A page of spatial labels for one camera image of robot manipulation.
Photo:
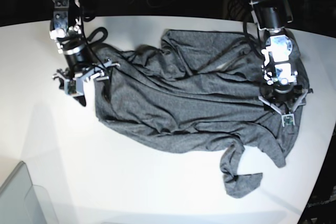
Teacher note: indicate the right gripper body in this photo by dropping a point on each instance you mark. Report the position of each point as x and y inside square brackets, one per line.
[89, 72]

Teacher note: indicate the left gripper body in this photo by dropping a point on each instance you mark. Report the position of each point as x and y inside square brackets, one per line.
[284, 104]

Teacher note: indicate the grey t-shirt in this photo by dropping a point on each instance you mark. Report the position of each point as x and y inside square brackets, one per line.
[197, 92]

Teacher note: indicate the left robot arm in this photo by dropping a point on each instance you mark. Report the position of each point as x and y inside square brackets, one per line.
[279, 89]

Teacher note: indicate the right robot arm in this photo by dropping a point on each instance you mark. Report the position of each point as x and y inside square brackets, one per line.
[67, 31]

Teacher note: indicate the translucent grey tray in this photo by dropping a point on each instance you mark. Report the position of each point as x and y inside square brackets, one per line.
[24, 202]

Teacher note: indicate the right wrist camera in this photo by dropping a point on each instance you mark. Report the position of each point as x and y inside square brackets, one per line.
[73, 87]

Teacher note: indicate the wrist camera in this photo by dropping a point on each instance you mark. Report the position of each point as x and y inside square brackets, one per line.
[288, 119]
[73, 87]

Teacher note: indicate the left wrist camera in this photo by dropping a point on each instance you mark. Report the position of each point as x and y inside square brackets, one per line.
[288, 119]

